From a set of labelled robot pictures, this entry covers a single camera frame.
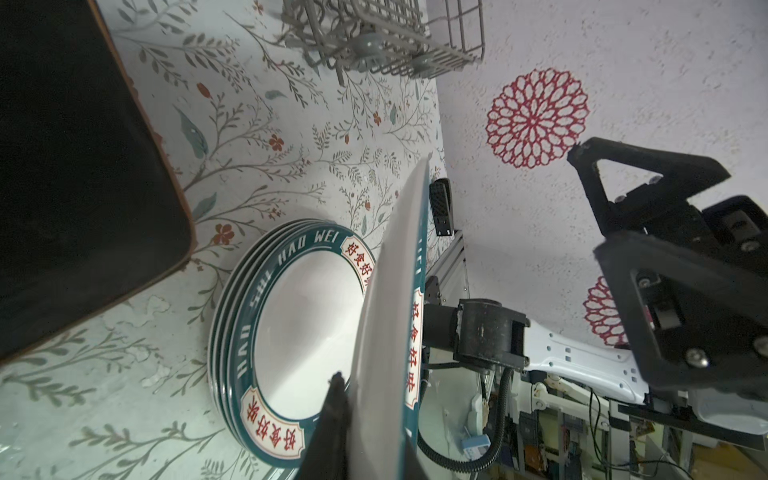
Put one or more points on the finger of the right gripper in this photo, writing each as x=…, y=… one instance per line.
x=628, y=186

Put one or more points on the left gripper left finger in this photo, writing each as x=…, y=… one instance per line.
x=326, y=455

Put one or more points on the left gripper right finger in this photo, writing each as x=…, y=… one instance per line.
x=412, y=468

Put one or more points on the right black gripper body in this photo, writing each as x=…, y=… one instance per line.
x=691, y=293

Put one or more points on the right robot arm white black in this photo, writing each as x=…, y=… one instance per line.
x=483, y=334

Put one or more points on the small black clip object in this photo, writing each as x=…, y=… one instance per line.
x=440, y=198

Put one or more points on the aluminium front rail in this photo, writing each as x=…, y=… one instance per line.
x=447, y=279

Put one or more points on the grey wire dish rack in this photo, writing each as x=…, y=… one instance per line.
x=414, y=39

